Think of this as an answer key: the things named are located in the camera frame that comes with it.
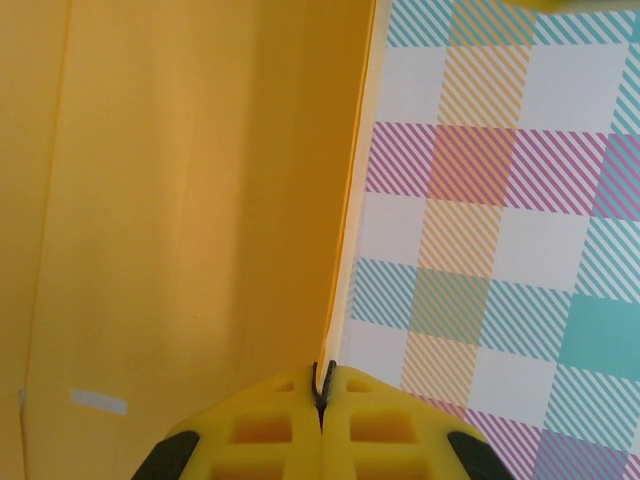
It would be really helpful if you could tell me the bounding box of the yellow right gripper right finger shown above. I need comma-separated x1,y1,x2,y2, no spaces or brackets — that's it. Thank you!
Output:
319,359,511,480

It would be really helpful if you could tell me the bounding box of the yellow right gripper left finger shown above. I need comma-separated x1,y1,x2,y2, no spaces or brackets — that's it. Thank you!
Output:
130,363,324,480

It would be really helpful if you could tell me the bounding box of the yellow paper box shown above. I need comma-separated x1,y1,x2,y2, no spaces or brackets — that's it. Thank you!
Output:
0,0,387,480

